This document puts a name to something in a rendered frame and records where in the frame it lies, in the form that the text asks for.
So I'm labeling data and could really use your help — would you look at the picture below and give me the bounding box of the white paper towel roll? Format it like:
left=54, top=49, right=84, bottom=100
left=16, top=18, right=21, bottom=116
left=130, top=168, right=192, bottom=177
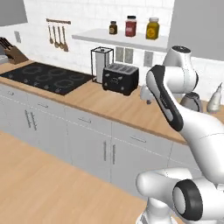
left=95, top=52, right=110, bottom=81

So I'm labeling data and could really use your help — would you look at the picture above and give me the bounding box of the small hanging wooden spoon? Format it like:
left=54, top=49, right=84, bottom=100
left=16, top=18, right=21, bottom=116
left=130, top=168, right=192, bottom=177
left=47, top=24, right=54, bottom=46

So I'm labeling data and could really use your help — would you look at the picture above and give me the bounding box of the grey drawer front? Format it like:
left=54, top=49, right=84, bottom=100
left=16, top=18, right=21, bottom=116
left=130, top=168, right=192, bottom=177
left=27, top=93, right=67, bottom=118
left=169, top=142, right=203, bottom=176
left=64, top=106, right=114, bottom=136
left=111, top=122, right=173, bottom=158
left=0, top=83, right=30, bottom=102

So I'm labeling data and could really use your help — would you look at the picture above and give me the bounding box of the large grey wall cupboard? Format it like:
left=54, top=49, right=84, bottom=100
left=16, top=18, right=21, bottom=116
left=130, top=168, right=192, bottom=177
left=166, top=0, right=224, bottom=62

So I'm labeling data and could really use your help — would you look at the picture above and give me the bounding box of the black toaster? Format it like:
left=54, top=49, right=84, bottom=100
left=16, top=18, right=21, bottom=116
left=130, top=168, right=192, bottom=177
left=101, top=63, right=140, bottom=96

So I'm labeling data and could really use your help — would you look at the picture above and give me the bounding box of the wooden wall rail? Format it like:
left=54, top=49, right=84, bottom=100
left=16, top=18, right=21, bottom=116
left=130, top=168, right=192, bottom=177
left=45, top=17, right=72, bottom=25

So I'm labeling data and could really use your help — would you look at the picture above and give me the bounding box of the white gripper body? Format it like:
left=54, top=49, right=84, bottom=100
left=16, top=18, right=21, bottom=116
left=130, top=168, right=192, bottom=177
left=139, top=84, right=155, bottom=102

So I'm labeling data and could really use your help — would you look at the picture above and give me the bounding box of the red jar with black lid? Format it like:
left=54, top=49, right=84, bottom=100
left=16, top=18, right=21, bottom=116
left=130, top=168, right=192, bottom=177
left=124, top=15, right=137, bottom=38

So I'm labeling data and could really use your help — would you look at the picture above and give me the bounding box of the pale grey appliance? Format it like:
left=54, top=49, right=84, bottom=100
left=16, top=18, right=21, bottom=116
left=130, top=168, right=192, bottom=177
left=0, top=53, right=10, bottom=66

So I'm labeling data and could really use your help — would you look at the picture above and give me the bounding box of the small brown jar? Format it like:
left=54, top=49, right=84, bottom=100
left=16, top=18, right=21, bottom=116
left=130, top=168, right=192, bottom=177
left=108, top=20, right=118, bottom=36

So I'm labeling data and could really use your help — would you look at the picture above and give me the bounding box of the silver door handle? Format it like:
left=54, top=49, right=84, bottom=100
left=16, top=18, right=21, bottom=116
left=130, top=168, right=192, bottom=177
left=24, top=109, right=32, bottom=129
left=31, top=112, right=39, bottom=131
left=102, top=141, right=108, bottom=162
left=111, top=143, right=116, bottom=165

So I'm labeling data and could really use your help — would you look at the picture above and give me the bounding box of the grey wall switch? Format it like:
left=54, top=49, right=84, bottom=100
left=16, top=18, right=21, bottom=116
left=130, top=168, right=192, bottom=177
left=14, top=31, right=22, bottom=44

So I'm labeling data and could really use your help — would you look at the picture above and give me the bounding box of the white wall shelf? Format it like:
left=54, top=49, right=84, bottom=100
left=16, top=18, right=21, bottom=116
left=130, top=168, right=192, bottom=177
left=72, top=28, right=170, bottom=53

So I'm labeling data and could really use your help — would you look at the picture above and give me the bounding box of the wooden knife block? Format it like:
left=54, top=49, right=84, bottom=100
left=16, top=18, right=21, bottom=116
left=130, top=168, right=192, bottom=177
left=0, top=37, right=30, bottom=66

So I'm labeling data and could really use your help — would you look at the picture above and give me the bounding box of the grey wall outlet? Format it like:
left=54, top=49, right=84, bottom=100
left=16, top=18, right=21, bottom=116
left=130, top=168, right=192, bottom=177
left=115, top=46, right=124, bottom=63
left=143, top=50, right=154, bottom=68
left=124, top=47, right=134, bottom=65

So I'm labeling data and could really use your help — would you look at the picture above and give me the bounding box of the black hob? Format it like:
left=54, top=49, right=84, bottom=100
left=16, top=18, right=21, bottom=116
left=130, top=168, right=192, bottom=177
left=0, top=61, right=94, bottom=96

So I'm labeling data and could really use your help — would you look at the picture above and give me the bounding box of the grey pear-shaped bottle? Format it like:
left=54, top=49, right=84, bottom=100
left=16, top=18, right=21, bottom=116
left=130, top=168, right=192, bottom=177
left=206, top=82, right=223, bottom=115

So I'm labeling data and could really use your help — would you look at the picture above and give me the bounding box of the yellow jar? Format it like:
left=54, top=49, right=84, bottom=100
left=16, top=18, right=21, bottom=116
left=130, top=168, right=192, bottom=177
left=145, top=17, right=160, bottom=40

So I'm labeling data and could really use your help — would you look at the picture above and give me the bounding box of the large hanging wooden spoon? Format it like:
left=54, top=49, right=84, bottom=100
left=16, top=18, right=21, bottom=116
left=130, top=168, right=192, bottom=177
left=61, top=25, right=70, bottom=53

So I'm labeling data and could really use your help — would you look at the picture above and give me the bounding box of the grey kettle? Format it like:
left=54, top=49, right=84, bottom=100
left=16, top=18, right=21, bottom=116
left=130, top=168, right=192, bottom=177
left=178, top=91, right=204, bottom=114

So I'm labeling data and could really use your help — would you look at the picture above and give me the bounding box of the grey cupboard door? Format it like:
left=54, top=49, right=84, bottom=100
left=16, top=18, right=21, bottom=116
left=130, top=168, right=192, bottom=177
left=29, top=108, right=71, bottom=165
left=109, top=137, right=171, bottom=200
left=66, top=122, right=113, bottom=183
left=0, top=95, right=32, bottom=145

